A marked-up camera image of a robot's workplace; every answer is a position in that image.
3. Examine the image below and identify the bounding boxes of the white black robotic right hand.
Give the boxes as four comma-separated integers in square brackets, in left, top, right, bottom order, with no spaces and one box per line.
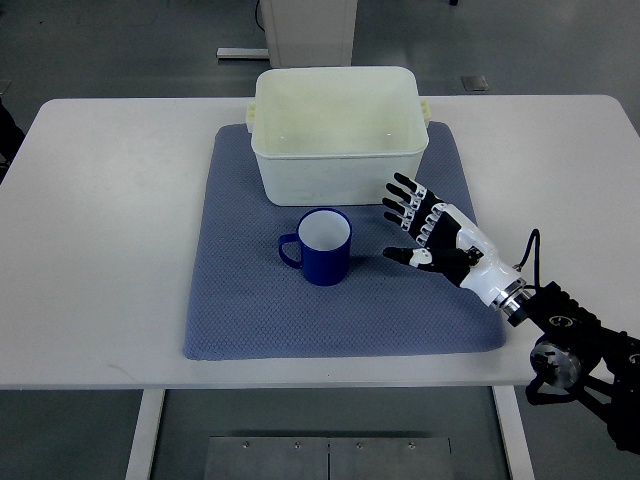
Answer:
[383,172,531,313]

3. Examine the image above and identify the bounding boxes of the white table leg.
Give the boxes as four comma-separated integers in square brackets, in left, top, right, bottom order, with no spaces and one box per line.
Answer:
[125,389,165,480]
[492,386,535,480]

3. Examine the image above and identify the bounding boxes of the cream plastic storage box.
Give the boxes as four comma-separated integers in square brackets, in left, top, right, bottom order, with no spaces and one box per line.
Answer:
[246,66,430,206]

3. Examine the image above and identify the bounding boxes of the white pedestal column with base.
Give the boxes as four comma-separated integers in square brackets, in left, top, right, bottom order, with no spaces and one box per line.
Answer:
[216,0,358,68]

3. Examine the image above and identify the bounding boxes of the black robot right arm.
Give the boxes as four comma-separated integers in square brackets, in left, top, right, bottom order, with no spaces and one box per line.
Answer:
[497,282,639,454]

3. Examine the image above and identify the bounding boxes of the white table left leg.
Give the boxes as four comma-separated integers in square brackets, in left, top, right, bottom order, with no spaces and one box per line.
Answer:
[125,389,165,480]

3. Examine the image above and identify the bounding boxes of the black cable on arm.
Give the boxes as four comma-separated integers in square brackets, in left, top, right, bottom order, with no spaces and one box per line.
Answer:
[513,228,544,289]

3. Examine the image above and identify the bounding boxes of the blue ceramic mug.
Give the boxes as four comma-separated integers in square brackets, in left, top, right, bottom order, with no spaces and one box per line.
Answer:
[278,208,352,286]

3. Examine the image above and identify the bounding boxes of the dark object at left edge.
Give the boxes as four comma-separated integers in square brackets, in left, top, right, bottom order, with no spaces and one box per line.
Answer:
[0,104,25,178]

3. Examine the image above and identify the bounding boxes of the metal floor plate with screws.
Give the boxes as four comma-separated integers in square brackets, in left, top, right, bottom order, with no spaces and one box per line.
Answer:
[204,436,454,479]

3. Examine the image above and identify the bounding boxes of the white table right leg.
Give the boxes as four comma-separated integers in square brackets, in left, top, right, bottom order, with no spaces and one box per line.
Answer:
[492,386,535,480]

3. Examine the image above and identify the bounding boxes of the grey floor outlet cover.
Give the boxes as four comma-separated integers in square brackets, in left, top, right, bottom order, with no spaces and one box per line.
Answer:
[461,75,490,92]

